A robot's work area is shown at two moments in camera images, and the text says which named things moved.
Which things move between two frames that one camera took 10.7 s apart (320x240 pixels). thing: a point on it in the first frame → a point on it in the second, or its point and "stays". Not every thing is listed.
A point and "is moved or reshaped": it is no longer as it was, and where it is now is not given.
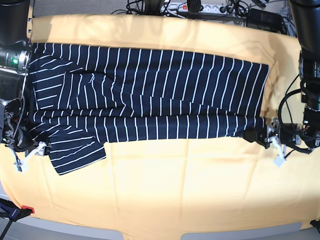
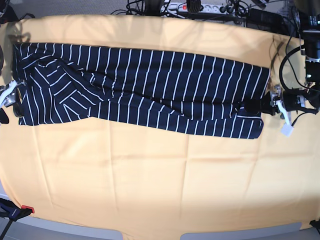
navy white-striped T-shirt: x=80 y=97 is moved or reshaped
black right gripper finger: x=258 y=135 → x=256 y=106
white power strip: x=181 y=8 stays
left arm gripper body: x=22 y=141 → x=13 y=97
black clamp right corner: x=316 y=224 stays
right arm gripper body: x=287 y=133 → x=290 y=100
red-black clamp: x=9 y=210 stays
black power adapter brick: x=261 y=19 stays
